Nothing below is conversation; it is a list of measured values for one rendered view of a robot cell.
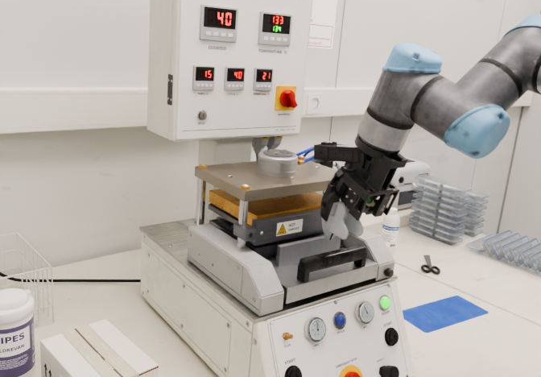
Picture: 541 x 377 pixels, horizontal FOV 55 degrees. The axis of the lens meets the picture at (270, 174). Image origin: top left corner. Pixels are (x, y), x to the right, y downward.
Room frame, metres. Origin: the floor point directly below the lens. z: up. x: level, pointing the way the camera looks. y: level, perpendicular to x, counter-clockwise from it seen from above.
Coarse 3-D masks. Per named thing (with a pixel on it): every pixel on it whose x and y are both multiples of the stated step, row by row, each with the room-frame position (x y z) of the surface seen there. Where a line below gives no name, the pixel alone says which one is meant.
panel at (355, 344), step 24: (384, 288) 0.93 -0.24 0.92; (312, 312) 0.82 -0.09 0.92; (336, 312) 0.85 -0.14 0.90; (384, 312) 0.91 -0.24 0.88; (288, 336) 0.76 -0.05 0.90; (336, 336) 0.83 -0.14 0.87; (360, 336) 0.86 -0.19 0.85; (384, 336) 0.89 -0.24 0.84; (288, 360) 0.76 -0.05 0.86; (312, 360) 0.78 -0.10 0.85; (336, 360) 0.81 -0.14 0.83; (360, 360) 0.84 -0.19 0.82; (384, 360) 0.87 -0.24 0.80
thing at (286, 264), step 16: (304, 240) 0.91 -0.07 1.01; (320, 240) 0.93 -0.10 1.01; (336, 240) 0.95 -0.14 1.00; (288, 256) 0.88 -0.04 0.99; (304, 256) 0.91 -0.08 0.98; (288, 272) 0.85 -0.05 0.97; (320, 272) 0.86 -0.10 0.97; (336, 272) 0.87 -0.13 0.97; (352, 272) 0.88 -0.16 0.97; (368, 272) 0.91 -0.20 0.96; (288, 288) 0.79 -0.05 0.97; (304, 288) 0.82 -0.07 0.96; (320, 288) 0.84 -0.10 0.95; (336, 288) 0.86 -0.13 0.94
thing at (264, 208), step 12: (216, 192) 1.01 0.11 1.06; (216, 204) 0.99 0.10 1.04; (228, 204) 0.96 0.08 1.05; (252, 204) 0.95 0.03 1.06; (264, 204) 0.96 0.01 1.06; (276, 204) 0.96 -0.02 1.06; (288, 204) 0.97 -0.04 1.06; (300, 204) 0.97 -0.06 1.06; (312, 204) 0.98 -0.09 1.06; (228, 216) 0.96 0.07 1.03; (252, 216) 0.89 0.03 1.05; (264, 216) 0.89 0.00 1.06
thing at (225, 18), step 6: (210, 12) 1.05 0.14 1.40; (216, 12) 1.06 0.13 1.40; (222, 12) 1.07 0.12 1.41; (228, 12) 1.07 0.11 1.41; (210, 18) 1.05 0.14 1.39; (216, 18) 1.06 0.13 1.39; (222, 18) 1.07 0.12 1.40; (228, 18) 1.08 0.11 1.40; (210, 24) 1.05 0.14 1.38; (216, 24) 1.06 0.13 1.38; (222, 24) 1.07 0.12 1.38; (228, 24) 1.08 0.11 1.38
